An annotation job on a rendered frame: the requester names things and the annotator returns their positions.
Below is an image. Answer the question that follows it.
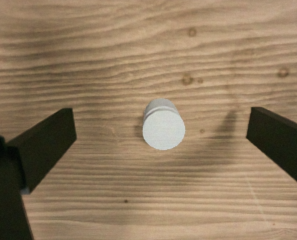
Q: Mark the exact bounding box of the grey cylinder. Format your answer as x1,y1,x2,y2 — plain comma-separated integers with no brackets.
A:
143,98,185,150

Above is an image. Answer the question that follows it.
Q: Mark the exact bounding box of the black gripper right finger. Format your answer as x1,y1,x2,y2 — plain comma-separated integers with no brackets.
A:
246,107,297,182

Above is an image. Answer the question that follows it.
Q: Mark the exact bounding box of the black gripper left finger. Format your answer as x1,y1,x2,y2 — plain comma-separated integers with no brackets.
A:
0,108,77,240

